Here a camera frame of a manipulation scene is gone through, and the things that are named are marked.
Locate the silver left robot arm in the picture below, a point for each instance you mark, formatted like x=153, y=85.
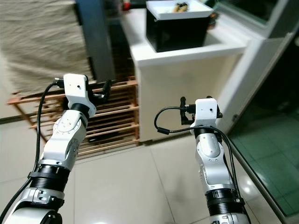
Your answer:
x=67, y=135

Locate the dark grey post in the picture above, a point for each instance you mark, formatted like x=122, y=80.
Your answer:
x=96, y=42

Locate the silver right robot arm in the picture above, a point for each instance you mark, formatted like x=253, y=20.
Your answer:
x=210, y=154

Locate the small brown black item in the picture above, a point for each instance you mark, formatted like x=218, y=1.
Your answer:
x=181, y=7

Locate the brown wooden slat rack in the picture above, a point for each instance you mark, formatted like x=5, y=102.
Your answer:
x=112, y=121

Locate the white cabinet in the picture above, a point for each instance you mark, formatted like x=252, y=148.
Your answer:
x=173, y=93

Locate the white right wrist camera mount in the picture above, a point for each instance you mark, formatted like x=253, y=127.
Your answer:
x=205, y=112

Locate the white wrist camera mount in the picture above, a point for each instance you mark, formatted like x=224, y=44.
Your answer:
x=77, y=91
x=205, y=112

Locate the black square box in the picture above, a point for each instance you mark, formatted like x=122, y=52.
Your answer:
x=177, y=35

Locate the beige woven cloth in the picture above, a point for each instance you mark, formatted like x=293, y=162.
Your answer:
x=42, y=42

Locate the small red object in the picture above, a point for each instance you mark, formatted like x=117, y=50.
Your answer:
x=126, y=5

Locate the white tray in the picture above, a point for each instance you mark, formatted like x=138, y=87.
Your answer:
x=201, y=11

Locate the white door frame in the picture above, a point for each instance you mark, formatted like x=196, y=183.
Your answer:
x=261, y=60

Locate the silver door track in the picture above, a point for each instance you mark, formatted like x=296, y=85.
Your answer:
x=261, y=182

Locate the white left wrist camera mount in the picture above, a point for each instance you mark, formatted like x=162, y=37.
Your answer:
x=77, y=91

